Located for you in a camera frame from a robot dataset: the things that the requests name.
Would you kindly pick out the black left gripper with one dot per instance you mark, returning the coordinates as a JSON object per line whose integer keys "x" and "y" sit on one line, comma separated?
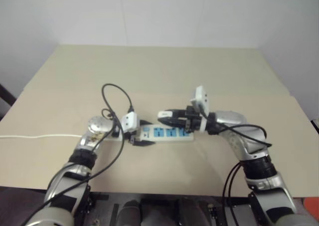
{"x": 133, "y": 137}

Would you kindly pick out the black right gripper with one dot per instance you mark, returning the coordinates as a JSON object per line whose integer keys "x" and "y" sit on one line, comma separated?
{"x": 192, "y": 120}

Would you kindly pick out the white charger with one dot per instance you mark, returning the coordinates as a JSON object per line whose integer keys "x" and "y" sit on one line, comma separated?
{"x": 164, "y": 114}

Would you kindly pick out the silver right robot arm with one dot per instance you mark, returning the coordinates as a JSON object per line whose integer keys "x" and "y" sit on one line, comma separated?
{"x": 234, "y": 118}

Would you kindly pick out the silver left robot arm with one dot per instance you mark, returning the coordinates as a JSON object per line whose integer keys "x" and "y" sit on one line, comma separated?
{"x": 97, "y": 126}

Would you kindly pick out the white power strip blue sockets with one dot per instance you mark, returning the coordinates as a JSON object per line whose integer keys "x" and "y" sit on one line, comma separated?
{"x": 159, "y": 132}

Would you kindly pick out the dark rounded shape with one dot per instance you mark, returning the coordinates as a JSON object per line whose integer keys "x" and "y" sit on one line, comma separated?
{"x": 129, "y": 212}

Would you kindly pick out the dark maroon seat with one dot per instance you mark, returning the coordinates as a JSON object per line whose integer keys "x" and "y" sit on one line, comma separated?
{"x": 17, "y": 201}

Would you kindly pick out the orange object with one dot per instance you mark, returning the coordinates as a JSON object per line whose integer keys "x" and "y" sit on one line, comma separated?
{"x": 311, "y": 205}

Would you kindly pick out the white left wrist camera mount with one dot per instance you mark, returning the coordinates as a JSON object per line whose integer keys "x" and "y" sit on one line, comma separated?
{"x": 129, "y": 121}

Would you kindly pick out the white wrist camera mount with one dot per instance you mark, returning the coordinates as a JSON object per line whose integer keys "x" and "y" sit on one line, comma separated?
{"x": 200, "y": 97}
{"x": 129, "y": 121}

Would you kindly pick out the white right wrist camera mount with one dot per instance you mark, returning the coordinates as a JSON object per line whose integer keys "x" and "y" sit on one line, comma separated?
{"x": 200, "y": 97}

